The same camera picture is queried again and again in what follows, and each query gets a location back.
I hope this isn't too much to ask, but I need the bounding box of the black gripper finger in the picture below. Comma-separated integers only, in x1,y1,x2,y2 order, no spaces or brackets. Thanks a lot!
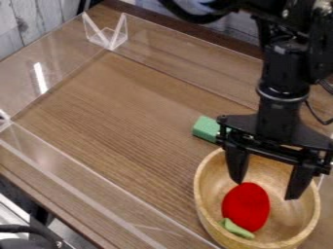
284,163,314,200
224,143,250,184

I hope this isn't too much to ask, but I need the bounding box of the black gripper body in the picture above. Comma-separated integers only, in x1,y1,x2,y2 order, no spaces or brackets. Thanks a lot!
216,87,333,176

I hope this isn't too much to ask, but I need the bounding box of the red plush fruit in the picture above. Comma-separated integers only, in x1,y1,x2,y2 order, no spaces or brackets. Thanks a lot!
220,182,270,232

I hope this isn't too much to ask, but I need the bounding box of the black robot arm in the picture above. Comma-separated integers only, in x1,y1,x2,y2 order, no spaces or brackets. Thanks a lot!
159,0,333,200

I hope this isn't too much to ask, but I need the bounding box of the green foam block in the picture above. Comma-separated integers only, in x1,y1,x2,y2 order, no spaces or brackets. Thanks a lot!
191,116,220,145

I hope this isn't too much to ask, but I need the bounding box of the wooden bowl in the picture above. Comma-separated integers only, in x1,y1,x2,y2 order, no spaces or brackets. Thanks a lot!
193,149,320,249

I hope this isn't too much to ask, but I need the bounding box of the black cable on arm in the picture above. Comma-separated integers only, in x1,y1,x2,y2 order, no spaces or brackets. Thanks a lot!
303,77,333,126

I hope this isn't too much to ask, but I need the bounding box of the black metal bracket bottom left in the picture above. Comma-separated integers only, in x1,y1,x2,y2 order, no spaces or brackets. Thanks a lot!
28,216,73,249

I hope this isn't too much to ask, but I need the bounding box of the black cable bottom left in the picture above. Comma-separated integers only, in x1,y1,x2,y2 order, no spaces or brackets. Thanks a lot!
0,223,42,249

